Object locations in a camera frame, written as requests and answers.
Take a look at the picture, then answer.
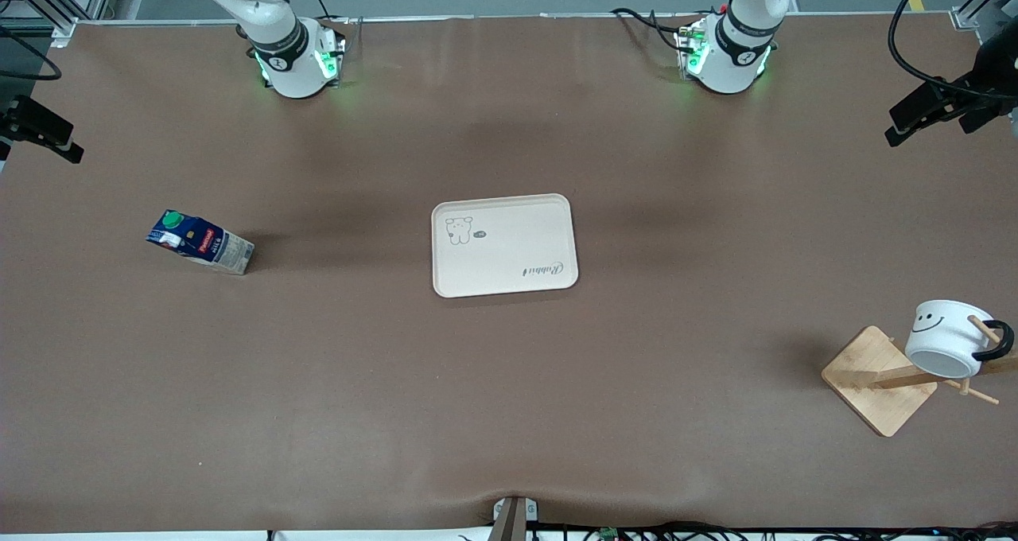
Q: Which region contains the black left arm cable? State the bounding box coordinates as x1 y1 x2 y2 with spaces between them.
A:
888 0 1018 101

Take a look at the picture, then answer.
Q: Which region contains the beige plastic tray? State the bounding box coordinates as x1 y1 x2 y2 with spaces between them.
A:
431 193 580 299

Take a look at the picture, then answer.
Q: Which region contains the blue milk carton green cap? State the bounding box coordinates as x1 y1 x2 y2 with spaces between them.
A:
146 209 255 276

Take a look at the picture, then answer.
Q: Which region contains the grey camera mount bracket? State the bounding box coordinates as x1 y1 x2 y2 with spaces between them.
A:
492 496 539 541

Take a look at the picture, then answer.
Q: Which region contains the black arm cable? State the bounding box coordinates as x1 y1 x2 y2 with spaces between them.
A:
888 0 1018 101
0 25 63 82

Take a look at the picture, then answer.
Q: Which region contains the white smiley cup black handle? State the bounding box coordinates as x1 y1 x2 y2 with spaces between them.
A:
904 299 1016 381

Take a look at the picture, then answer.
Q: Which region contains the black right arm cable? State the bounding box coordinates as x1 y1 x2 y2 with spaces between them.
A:
0 25 63 82

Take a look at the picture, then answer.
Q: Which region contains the brown table cover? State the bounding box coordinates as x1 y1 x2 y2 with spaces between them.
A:
0 14 1018 535

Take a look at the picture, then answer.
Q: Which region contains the wooden cup rack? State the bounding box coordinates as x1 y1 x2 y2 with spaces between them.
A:
821 316 1018 438

